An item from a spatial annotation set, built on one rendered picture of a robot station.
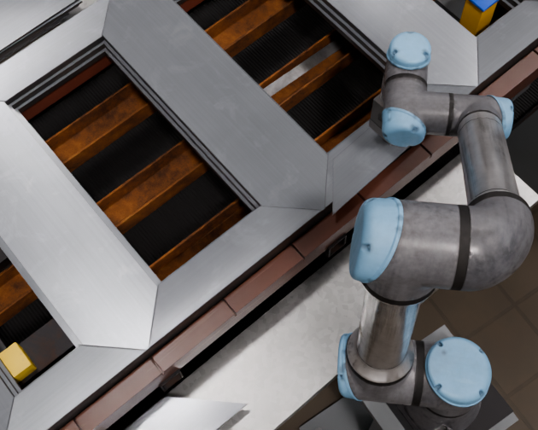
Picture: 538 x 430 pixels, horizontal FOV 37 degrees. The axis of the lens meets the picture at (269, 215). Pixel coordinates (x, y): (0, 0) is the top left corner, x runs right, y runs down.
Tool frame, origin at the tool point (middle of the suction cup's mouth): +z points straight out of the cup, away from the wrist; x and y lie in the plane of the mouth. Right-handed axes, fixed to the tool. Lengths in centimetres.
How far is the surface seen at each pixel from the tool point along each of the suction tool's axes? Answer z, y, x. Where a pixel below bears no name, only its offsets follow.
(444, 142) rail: 3.7, -8.8, 7.7
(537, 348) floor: 86, -21, 52
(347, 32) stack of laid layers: 3.2, -13.5, -26.6
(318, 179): 0.1, 18.4, -2.9
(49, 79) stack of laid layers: 2, 45, -63
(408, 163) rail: 3.7, 0.5, 6.1
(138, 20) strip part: 0, 20, -60
